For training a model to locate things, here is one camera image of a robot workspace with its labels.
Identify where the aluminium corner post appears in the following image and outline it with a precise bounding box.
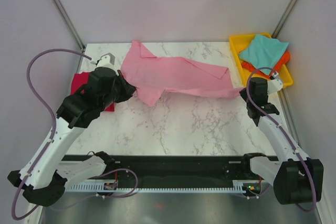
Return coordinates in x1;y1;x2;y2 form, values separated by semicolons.
271;0;299;38
51;0;86;52

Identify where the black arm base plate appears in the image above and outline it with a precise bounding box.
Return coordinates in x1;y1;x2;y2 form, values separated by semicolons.
102;155;278;187

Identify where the orange folded t shirt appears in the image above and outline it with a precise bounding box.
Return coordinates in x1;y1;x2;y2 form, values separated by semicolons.
241;50;290;79

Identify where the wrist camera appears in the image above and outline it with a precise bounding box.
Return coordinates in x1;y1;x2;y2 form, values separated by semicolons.
90;53;115;69
267;72;284;95

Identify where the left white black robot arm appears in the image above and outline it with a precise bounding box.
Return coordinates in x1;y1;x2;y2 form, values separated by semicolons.
7;67;135;207

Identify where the right aluminium corner post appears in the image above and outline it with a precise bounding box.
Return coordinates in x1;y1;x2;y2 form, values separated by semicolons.
271;0;299;38

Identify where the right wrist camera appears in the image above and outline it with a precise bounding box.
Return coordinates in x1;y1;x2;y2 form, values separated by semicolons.
267;72;284;95

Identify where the folded magenta t shirt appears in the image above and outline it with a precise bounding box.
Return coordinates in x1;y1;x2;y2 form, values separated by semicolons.
70;72;115;112

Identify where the pink t shirt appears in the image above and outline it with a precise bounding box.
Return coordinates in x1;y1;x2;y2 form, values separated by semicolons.
121;41;241;106

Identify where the yellow plastic tray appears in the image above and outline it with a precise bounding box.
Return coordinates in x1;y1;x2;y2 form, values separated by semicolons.
229;34;293;94

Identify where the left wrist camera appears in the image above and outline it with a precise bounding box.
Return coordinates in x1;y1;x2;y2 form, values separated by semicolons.
90;53;115;69

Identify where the teal folded t shirt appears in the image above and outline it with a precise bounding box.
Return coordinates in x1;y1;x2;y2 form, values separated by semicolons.
239;34;289;75

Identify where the left aluminium corner post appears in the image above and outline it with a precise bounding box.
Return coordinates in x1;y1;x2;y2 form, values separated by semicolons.
51;0;86;52

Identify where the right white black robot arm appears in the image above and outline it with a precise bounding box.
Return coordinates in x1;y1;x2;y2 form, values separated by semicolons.
239;77;324;205

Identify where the white slotted cable duct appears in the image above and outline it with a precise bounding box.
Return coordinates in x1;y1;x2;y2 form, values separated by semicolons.
62;180;274;193

